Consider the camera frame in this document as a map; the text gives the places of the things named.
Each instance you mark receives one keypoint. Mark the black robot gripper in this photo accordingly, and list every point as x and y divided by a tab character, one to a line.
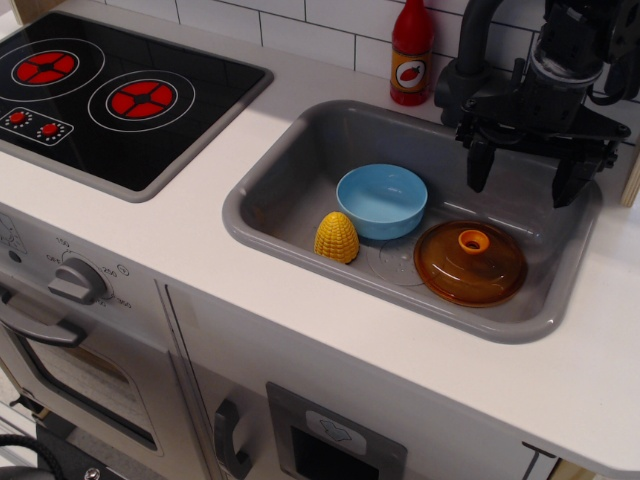
540	116

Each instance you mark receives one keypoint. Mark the yellow toy corn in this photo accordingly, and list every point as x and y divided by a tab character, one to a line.
336	238

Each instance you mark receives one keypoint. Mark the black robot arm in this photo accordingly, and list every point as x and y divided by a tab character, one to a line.
586	50

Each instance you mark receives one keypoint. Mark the light blue bowl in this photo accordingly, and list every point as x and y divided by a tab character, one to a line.
383	201

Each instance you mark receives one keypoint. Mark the grey toy sink basin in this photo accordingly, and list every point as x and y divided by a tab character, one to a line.
278	205

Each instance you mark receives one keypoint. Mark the dark grey toy faucet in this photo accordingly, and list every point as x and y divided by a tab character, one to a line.
469	72

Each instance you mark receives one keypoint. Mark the orange transparent pot lid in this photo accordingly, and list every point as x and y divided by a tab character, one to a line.
470	263

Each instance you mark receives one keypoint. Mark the red toy ketchup bottle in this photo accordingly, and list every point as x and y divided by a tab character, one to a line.
412	43

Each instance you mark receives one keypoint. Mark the grey toy dishwasher panel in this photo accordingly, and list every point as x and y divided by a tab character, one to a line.
313	442

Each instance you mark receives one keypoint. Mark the black toy stove top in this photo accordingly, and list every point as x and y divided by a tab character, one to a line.
118	111

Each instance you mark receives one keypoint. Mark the grey oven temperature knob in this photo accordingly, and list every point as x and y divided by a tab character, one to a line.
77	281

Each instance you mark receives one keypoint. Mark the toy oven door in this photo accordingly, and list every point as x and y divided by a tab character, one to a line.
120	389

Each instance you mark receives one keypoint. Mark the grey cabinet door handle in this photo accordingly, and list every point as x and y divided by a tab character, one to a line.
235	463

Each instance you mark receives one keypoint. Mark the grey oven door handle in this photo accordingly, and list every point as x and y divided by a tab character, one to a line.
62	334

